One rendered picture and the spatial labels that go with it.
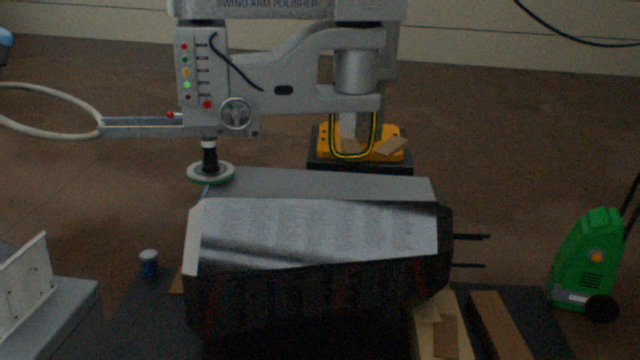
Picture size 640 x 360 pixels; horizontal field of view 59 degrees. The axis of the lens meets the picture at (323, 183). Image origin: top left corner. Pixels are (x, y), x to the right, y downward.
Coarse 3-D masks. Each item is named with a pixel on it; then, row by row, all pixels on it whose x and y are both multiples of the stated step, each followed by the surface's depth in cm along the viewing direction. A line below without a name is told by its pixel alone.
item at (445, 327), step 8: (424, 304) 280; (432, 304) 280; (416, 312) 274; (424, 312) 274; (432, 312) 274; (416, 320) 269; (424, 320) 269; (432, 320) 269; (440, 320) 269; (448, 320) 270; (456, 320) 270; (440, 328) 265; (448, 328) 265; (456, 328) 265; (440, 336) 260; (448, 336) 260; (456, 336) 260; (440, 344) 255; (448, 344) 255; (456, 344) 255; (440, 352) 251; (448, 352) 251; (456, 352) 251
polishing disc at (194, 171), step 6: (198, 162) 266; (222, 162) 267; (192, 168) 260; (198, 168) 260; (222, 168) 261; (228, 168) 261; (192, 174) 254; (198, 174) 254; (204, 174) 254; (210, 174) 255; (216, 174) 255; (222, 174) 255; (228, 174) 255; (198, 180) 251; (204, 180) 250; (210, 180) 251; (216, 180) 251
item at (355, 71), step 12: (336, 60) 246; (348, 60) 241; (360, 60) 240; (372, 60) 243; (336, 72) 248; (348, 72) 243; (360, 72) 242; (372, 72) 245; (336, 84) 250; (348, 84) 245; (360, 84) 245; (372, 84) 248
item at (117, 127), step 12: (108, 120) 246; (120, 120) 247; (132, 120) 248; (144, 120) 249; (156, 120) 250; (168, 120) 251; (180, 120) 252; (240, 120) 257; (108, 132) 237; (120, 132) 238; (132, 132) 239; (144, 132) 240; (156, 132) 241; (168, 132) 242; (180, 132) 243; (192, 132) 244; (204, 132) 245; (216, 132) 246; (228, 132) 247; (240, 132) 248; (252, 132) 245
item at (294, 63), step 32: (320, 32) 232; (352, 32) 234; (384, 32) 237; (256, 64) 233; (288, 64) 235; (256, 96) 238; (288, 96) 241; (320, 96) 245; (352, 96) 247; (256, 128) 246
